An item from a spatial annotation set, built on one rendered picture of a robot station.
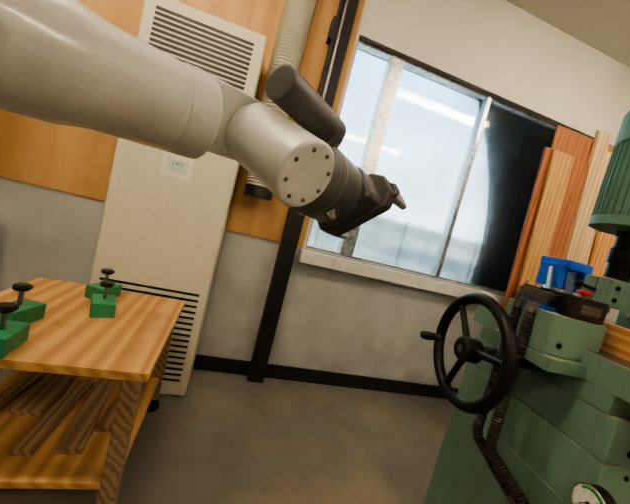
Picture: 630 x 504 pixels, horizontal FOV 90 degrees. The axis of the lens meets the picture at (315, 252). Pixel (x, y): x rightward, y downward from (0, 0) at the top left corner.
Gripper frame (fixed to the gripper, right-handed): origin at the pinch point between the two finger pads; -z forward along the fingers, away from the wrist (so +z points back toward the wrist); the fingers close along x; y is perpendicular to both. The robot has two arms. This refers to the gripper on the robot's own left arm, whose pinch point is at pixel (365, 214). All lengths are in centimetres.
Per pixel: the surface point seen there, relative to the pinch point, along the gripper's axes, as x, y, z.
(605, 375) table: 22, -36, -44
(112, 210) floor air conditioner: -113, 71, -18
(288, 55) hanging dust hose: -25, 129, -59
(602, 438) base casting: 16, -46, -43
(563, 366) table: 16, -32, -43
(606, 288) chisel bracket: 33, -19, -61
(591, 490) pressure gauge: 10, -52, -36
